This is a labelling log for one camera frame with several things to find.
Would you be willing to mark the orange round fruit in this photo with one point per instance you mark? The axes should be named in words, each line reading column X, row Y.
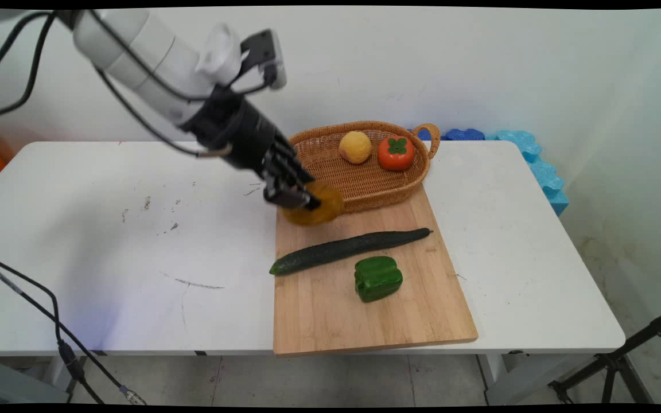
column 325, row 212

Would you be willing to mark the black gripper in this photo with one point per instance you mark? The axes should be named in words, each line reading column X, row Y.
column 238, row 129

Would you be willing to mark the woven wicker basket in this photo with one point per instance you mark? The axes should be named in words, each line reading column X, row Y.
column 365, row 180

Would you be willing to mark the dark green cucumber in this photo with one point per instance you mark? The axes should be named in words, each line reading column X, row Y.
column 342, row 249

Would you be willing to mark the yellow peach fruit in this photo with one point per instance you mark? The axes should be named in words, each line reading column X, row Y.
column 355, row 147

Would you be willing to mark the green bell pepper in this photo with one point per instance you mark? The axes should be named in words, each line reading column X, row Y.
column 377, row 279

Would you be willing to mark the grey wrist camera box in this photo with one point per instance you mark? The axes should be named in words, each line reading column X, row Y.
column 264, row 54

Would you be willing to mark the red orange persimmon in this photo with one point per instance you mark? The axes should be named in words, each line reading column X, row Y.
column 396, row 154

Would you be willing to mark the light blue foam piece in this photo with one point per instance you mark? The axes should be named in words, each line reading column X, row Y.
column 543, row 172

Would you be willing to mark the dark blue foam piece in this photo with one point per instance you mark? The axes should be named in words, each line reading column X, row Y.
column 462, row 135

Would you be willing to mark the white table leg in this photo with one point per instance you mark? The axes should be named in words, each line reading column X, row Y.
column 497, row 376

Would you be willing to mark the wooden cutting board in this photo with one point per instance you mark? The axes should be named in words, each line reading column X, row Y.
column 330, row 315

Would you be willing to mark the black tripod stand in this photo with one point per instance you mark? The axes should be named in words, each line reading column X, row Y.
column 617, row 361

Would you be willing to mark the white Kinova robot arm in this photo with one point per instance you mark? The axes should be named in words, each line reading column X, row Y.
column 152, row 51

